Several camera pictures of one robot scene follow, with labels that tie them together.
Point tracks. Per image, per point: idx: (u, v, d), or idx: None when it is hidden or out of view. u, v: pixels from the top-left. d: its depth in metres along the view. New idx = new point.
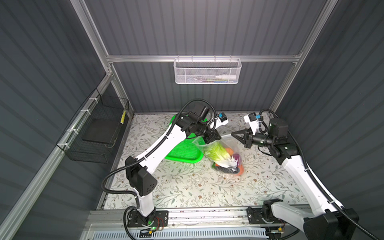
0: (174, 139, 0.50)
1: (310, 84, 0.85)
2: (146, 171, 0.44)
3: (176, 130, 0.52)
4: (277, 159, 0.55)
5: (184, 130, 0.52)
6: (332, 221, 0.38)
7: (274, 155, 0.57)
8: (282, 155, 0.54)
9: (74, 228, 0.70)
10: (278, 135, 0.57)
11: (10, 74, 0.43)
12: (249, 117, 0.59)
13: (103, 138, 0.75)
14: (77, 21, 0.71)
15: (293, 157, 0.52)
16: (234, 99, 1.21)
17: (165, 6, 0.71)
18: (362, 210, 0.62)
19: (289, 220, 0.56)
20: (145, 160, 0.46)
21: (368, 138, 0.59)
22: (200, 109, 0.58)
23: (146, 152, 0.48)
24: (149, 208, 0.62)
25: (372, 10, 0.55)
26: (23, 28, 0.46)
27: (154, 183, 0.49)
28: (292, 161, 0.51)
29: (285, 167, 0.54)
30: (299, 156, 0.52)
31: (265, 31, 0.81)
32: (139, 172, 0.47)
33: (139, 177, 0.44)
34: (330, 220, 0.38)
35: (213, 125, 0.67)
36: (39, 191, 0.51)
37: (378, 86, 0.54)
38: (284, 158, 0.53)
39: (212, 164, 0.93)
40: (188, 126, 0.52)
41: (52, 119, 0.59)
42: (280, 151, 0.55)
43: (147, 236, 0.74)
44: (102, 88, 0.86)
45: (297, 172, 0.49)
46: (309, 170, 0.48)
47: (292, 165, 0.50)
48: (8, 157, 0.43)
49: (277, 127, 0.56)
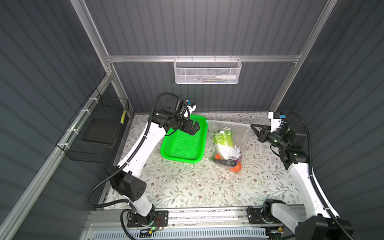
0: (153, 138, 0.48)
1: (311, 83, 0.85)
2: (132, 176, 0.43)
3: (153, 127, 0.50)
4: (283, 164, 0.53)
5: (161, 126, 0.50)
6: (321, 224, 0.39)
7: (281, 159, 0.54)
8: (289, 161, 0.56)
9: (75, 227, 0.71)
10: (293, 142, 0.57)
11: (10, 73, 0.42)
12: (274, 114, 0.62)
13: (103, 138, 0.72)
14: (77, 21, 0.71)
15: (300, 163, 0.53)
16: (233, 99, 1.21)
17: (165, 6, 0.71)
18: (360, 210, 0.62)
19: (286, 222, 0.56)
20: (128, 165, 0.44)
21: (368, 137, 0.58)
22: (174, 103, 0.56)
23: (127, 157, 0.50)
24: (147, 207, 0.63)
25: (373, 10, 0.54)
26: (22, 28, 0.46)
27: (143, 185, 0.48)
28: (299, 166, 0.52)
29: (290, 171, 0.56)
30: (306, 165, 0.52)
31: (265, 31, 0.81)
32: (125, 178, 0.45)
33: (126, 185, 0.41)
34: (318, 225, 0.39)
35: (187, 114, 0.68)
36: (37, 193, 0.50)
37: (378, 86, 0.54)
38: (290, 164, 0.55)
39: (212, 157, 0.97)
40: (166, 121, 0.51)
41: (52, 119, 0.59)
42: (288, 157, 0.56)
43: (147, 236, 0.74)
44: (102, 87, 0.86)
45: (300, 177, 0.50)
46: (313, 177, 0.49)
47: (297, 170, 0.52)
48: (7, 156, 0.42)
49: (294, 133, 0.56)
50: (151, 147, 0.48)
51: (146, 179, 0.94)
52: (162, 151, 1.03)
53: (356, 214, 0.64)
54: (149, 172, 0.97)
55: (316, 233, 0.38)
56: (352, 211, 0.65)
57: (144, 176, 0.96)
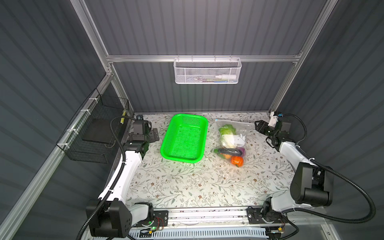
0: (131, 164, 0.50)
1: (311, 84, 0.85)
2: (118, 202, 0.40)
3: (129, 155, 0.53)
4: (276, 147, 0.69)
5: (137, 151, 0.54)
6: (306, 168, 0.47)
7: (273, 144, 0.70)
8: (278, 144, 0.67)
9: (74, 228, 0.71)
10: (281, 130, 0.71)
11: (9, 73, 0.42)
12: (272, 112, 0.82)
13: (103, 138, 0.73)
14: (77, 20, 0.72)
15: (286, 142, 0.65)
16: (234, 99, 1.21)
17: (165, 5, 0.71)
18: (360, 210, 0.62)
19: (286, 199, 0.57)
20: (112, 193, 0.42)
21: (368, 137, 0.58)
22: (140, 127, 0.59)
23: (108, 186, 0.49)
24: (145, 212, 0.62)
25: (372, 11, 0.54)
26: (23, 28, 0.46)
27: (130, 217, 0.44)
28: (287, 142, 0.64)
29: (281, 150, 0.66)
30: (293, 144, 0.64)
31: (265, 31, 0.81)
32: (110, 208, 0.42)
33: (113, 216, 0.38)
34: (305, 167, 0.47)
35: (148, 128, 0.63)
36: (37, 193, 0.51)
37: (377, 86, 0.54)
38: (280, 145, 0.67)
39: (214, 148, 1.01)
40: (141, 148, 0.55)
41: (53, 119, 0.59)
42: (278, 141, 0.68)
43: (147, 236, 0.74)
44: (102, 87, 0.86)
45: (289, 148, 0.61)
46: (298, 146, 0.62)
47: (286, 144, 0.63)
48: (7, 157, 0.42)
49: (281, 123, 0.70)
50: (130, 174, 0.48)
51: (146, 179, 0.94)
52: (162, 151, 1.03)
53: (356, 214, 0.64)
54: (149, 172, 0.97)
55: (306, 176, 0.45)
56: (352, 211, 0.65)
57: (144, 176, 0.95)
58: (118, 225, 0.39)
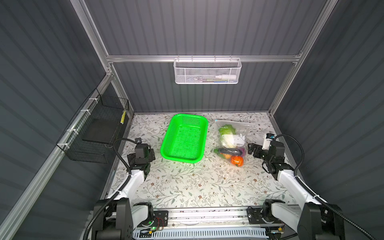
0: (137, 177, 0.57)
1: (310, 84, 0.86)
2: (125, 200, 0.44)
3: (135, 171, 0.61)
4: (273, 175, 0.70)
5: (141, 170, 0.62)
6: (313, 210, 0.42)
7: (271, 171, 0.66)
8: (276, 172, 0.63)
9: (74, 228, 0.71)
10: (276, 155, 0.68)
11: (10, 73, 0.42)
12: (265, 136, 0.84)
13: (103, 138, 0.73)
14: (77, 20, 0.72)
15: (285, 171, 0.61)
16: (234, 99, 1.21)
17: (165, 5, 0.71)
18: (360, 210, 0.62)
19: (287, 221, 0.56)
20: (119, 194, 0.47)
21: (368, 137, 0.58)
22: (141, 151, 0.66)
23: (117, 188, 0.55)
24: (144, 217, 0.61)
25: (373, 10, 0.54)
26: (23, 28, 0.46)
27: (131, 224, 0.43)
28: (284, 171, 0.60)
29: (280, 180, 0.61)
30: (291, 171, 0.60)
31: (265, 31, 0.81)
32: (117, 205, 0.44)
33: (119, 213, 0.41)
34: (312, 210, 0.42)
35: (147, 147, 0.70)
36: (37, 193, 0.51)
37: (377, 86, 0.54)
38: (278, 173, 0.62)
39: (214, 148, 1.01)
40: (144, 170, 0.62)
41: (53, 120, 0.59)
42: (275, 168, 0.64)
43: (147, 236, 0.74)
44: (102, 88, 0.86)
45: (288, 179, 0.57)
46: (297, 177, 0.57)
47: (284, 174, 0.59)
48: (7, 156, 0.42)
49: (275, 148, 0.67)
50: (135, 187, 0.53)
51: (146, 179, 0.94)
52: (162, 151, 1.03)
53: (356, 214, 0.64)
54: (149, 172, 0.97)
55: (314, 220, 0.41)
56: (352, 212, 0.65)
57: None
58: (121, 223, 0.41)
